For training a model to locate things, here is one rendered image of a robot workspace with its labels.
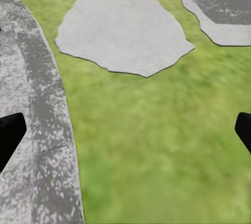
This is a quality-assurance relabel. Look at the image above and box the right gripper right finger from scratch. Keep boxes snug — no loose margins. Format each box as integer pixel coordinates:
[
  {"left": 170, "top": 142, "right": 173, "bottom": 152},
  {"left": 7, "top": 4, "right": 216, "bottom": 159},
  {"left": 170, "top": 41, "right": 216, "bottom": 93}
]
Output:
[{"left": 235, "top": 112, "right": 251, "bottom": 153}]

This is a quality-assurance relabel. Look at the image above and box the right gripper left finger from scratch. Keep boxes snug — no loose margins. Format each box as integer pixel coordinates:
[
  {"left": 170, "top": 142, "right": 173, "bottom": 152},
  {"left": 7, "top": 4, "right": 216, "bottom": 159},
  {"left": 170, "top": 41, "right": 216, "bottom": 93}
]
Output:
[{"left": 0, "top": 112, "right": 27, "bottom": 174}]

